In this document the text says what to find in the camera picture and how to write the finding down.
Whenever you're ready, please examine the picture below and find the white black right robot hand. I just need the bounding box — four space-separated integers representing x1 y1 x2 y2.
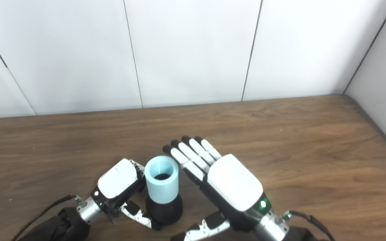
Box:
162 136 272 241

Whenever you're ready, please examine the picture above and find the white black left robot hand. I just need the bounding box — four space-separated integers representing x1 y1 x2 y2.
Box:
91 158 163 231

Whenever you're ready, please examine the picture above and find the light-blue short hose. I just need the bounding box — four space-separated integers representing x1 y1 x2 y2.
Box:
144 156 179 204

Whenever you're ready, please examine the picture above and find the black plastic nozzle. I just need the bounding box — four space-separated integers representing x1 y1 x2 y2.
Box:
145 194 183 225

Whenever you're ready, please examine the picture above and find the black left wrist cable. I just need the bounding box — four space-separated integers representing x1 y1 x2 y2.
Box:
10 195 84 241

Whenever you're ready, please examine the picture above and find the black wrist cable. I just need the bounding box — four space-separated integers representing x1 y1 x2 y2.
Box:
282 210 336 241
10 195 84 241

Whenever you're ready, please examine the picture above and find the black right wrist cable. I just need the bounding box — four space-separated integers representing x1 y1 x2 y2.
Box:
282 210 336 241

